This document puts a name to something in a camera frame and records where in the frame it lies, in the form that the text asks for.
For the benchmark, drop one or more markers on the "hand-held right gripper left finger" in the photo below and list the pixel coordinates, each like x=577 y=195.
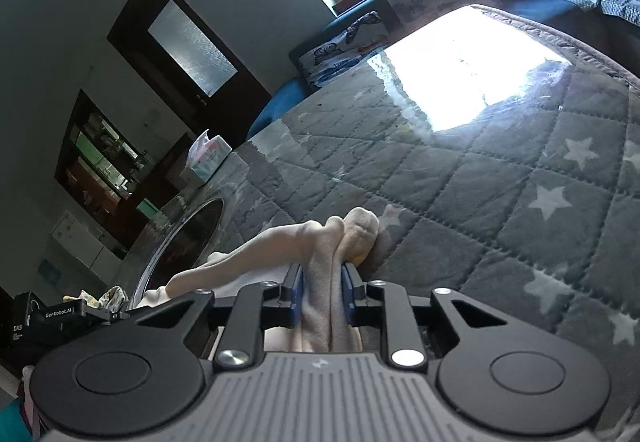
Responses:
x=297 y=297

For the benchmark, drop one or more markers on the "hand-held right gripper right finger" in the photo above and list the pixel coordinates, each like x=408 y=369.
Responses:
x=349 y=297

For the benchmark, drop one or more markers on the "cream cloth garment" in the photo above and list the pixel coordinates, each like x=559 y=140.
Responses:
x=320 y=302

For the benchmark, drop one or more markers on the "patterned crumpled cloth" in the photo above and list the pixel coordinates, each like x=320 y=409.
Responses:
x=107 y=297

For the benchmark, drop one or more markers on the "white low cabinet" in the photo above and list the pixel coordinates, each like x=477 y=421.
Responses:
x=85 y=247

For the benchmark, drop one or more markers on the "round black induction cooker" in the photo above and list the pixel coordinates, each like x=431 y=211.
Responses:
x=195 y=232

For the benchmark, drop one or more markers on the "white tissue box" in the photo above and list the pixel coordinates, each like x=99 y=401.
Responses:
x=205 y=159

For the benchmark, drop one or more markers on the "dark display cabinet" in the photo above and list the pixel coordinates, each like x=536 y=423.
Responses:
x=80 y=157

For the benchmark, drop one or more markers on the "dark sideboard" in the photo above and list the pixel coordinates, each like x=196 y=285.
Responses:
x=160 y=167

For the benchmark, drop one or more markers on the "blue sofa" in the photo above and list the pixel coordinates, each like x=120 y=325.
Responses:
x=280 y=107

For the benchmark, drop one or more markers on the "dark door with frosted glass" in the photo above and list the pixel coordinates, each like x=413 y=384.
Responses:
x=140 y=32

